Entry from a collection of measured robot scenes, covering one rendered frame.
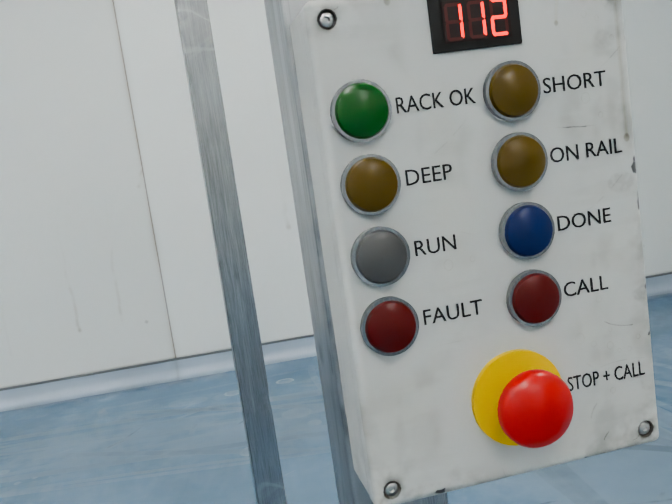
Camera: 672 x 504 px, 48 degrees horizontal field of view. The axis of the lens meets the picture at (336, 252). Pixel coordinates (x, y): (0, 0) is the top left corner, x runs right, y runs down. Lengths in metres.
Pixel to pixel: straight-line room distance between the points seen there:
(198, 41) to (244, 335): 0.59
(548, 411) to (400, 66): 0.19
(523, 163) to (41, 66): 3.59
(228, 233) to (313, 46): 1.18
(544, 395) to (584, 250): 0.08
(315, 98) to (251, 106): 3.42
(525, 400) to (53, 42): 3.63
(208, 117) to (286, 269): 2.36
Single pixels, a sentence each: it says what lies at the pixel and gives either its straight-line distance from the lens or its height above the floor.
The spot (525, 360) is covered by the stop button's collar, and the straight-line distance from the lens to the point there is 0.41.
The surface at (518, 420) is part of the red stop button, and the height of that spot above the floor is 0.88.
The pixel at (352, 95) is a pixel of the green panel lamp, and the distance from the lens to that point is 0.37.
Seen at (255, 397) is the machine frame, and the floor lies 0.54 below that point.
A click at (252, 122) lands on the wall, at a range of 3.79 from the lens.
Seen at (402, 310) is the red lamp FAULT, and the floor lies 0.95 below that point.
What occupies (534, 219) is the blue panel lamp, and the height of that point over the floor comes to 0.98.
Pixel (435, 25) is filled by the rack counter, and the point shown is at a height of 1.08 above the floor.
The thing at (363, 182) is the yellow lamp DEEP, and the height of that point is 1.01.
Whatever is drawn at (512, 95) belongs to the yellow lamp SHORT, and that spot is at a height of 1.04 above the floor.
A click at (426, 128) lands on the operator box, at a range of 0.38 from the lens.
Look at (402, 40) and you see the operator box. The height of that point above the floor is 1.08.
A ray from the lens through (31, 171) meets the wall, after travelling 3.89.
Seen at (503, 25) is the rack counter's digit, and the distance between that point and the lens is 0.40.
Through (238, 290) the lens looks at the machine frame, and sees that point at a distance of 1.55.
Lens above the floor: 1.03
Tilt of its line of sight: 8 degrees down
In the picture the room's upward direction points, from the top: 8 degrees counter-clockwise
